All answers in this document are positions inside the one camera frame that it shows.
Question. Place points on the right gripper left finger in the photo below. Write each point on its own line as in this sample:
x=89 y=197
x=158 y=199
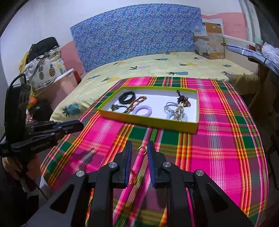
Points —
x=86 y=199

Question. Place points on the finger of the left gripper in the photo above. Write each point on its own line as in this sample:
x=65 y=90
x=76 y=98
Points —
x=66 y=131
x=50 y=125

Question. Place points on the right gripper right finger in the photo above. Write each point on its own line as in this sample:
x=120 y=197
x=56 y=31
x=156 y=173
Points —
x=193 y=198

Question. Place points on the black leather wristband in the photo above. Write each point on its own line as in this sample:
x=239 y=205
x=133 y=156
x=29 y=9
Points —
x=127 y=98

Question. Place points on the silver metal chain charm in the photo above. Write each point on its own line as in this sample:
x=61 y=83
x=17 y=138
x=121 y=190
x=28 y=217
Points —
x=179 y=112

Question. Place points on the person hand holding gripper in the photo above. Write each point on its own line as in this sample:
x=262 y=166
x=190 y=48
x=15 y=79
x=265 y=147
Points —
x=32 y=167

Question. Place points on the pink nightstand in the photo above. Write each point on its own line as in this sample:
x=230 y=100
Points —
x=58 y=90

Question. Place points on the pineapple print pillow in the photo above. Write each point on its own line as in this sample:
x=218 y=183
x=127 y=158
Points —
x=44 y=69

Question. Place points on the pink plaid cloth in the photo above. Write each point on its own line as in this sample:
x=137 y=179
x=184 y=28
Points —
x=226 y=146

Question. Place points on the black bag on pillow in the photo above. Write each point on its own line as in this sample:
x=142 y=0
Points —
x=41 y=47

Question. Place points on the yellow green shallow box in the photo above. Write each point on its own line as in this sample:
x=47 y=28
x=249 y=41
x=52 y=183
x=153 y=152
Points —
x=155 y=108

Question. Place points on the yellow pineapple bed sheet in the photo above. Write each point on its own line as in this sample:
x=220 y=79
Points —
x=167 y=66

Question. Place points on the blue patterned headboard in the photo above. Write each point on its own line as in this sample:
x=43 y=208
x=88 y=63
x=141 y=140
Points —
x=133 y=31

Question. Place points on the white crumpled cloth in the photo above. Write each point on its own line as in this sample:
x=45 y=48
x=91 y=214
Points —
x=270 y=53

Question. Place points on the bedding product cardboard box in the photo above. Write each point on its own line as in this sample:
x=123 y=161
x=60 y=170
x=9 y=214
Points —
x=207 y=40

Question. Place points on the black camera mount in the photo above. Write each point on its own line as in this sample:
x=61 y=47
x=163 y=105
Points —
x=16 y=102

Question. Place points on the window frame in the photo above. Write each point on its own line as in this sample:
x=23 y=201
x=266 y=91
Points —
x=257 y=26

